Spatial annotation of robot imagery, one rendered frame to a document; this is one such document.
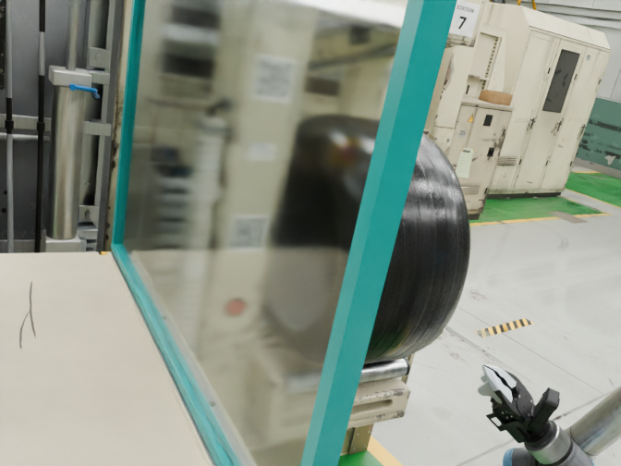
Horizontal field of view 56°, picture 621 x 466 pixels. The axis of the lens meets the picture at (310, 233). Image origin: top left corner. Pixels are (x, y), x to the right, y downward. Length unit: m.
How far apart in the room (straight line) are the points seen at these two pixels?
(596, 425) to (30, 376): 1.29
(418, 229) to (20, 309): 0.70
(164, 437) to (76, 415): 0.08
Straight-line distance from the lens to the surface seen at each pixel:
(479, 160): 6.27
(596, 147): 13.38
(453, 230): 1.17
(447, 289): 1.18
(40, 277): 0.77
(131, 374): 0.60
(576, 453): 1.49
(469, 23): 1.64
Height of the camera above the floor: 1.60
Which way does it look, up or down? 19 degrees down
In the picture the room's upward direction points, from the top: 12 degrees clockwise
